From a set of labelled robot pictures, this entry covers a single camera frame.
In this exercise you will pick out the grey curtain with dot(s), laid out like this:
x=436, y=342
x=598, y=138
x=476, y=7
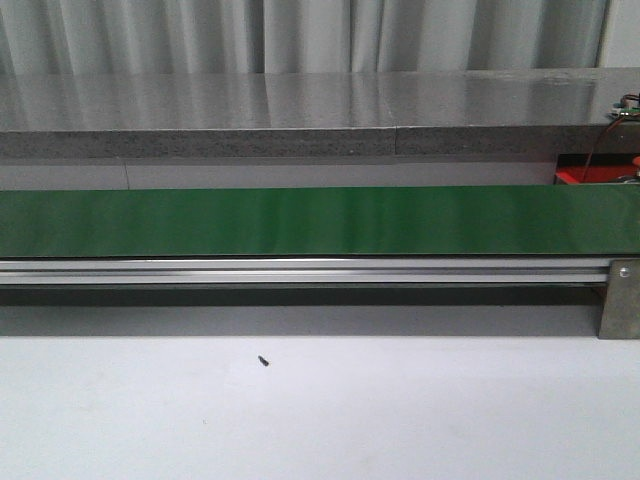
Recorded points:
x=135, y=37

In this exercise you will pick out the metal conveyor support bracket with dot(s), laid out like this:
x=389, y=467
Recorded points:
x=620, y=316

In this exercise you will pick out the grey stone counter ledge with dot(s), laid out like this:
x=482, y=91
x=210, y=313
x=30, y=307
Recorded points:
x=548, y=111

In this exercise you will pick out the red plastic tray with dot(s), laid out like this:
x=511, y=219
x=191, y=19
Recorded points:
x=595, y=168

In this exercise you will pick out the green circuit board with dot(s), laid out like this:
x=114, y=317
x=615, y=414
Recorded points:
x=627, y=108

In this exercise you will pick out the green conveyor belt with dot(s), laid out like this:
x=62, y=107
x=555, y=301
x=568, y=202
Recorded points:
x=598, y=220

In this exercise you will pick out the aluminium conveyor side rail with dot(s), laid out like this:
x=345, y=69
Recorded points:
x=550, y=270

